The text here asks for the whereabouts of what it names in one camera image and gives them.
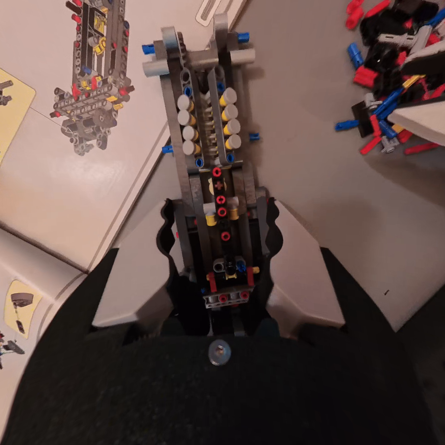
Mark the lego instruction sheet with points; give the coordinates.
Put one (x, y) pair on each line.
(69, 191)

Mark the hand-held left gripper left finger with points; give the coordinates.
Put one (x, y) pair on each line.
(135, 278)

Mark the pile of mixed lego pieces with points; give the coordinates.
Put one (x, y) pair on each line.
(389, 69)

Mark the long lego chassis assembly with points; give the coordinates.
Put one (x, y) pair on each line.
(219, 226)

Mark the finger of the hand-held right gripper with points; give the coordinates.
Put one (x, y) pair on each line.
(427, 57)
(417, 121)

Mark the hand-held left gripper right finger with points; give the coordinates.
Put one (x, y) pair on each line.
(306, 278)

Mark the thick open lego instruction booklet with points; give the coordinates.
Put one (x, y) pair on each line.
(34, 264)

